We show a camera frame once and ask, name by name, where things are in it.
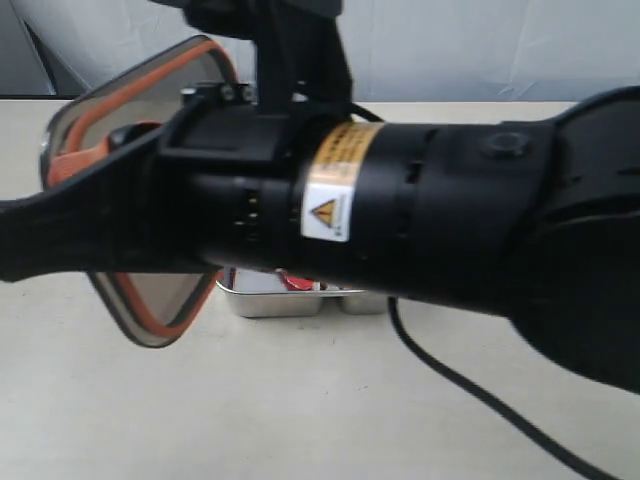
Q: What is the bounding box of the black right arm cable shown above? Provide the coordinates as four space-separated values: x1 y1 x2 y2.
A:
344 99 609 480

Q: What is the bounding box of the stainless steel lunch box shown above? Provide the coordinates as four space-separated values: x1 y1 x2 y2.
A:
217 268 387 319

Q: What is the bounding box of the white backdrop cloth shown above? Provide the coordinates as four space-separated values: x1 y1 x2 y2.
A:
8 1 639 102

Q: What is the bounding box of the red toy sausage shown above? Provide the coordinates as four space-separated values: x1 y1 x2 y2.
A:
276 269 321 292

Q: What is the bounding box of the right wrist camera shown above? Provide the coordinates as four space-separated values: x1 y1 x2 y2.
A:
163 0 353 116

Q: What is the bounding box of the dark transparent box lid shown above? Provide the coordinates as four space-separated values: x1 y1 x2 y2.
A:
40 35 237 349

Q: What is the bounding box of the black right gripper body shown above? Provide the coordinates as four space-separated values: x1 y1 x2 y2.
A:
134 95 320 276

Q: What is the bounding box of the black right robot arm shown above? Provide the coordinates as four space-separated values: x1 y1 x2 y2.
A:
1 87 639 393

